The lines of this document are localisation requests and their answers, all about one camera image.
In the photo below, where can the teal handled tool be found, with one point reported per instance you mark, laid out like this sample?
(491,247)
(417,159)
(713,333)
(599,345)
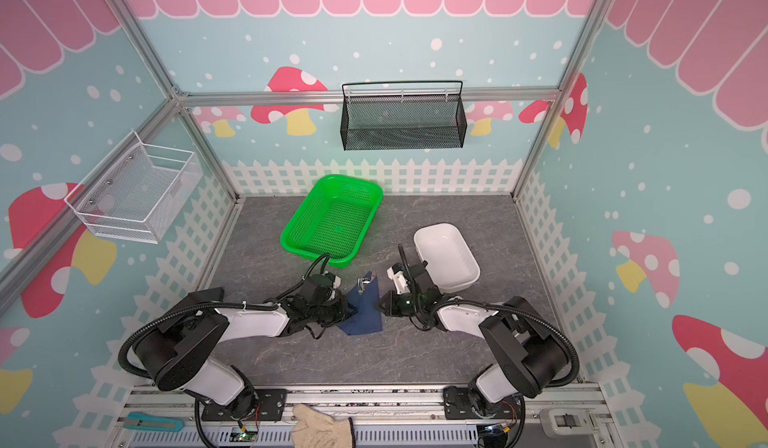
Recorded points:
(144,422)

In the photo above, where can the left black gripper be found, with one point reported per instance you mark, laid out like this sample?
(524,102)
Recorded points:
(342,313)

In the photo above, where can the beige work glove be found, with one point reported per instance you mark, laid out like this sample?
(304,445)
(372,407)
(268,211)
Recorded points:
(314,429)

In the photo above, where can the dark blue paper napkin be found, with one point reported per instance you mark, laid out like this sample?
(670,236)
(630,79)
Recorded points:
(366,319)

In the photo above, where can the black mesh wall basket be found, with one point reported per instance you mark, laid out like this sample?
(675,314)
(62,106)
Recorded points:
(403,115)

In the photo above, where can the grey latch plate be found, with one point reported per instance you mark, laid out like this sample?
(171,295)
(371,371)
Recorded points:
(563,422)

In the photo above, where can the green plastic basket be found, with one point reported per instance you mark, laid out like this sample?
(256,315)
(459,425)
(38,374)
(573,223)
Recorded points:
(333,219)

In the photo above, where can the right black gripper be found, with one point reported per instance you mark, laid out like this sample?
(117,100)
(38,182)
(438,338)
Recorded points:
(392,303)

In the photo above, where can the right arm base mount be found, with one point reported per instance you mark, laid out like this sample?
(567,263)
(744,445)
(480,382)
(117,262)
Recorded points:
(465,403)

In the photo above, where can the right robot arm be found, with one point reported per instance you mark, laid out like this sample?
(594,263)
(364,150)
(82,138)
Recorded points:
(530,353)

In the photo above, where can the white plastic tub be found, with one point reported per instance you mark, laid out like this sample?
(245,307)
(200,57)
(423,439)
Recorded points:
(450,262)

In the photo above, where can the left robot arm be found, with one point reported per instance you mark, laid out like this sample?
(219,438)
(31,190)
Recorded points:
(175,350)

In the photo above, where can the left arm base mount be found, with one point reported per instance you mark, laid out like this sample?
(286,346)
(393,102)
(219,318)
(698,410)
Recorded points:
(255,405)

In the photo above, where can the white wire wall basket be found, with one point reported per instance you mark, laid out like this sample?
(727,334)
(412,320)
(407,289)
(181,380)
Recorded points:
(136,193)

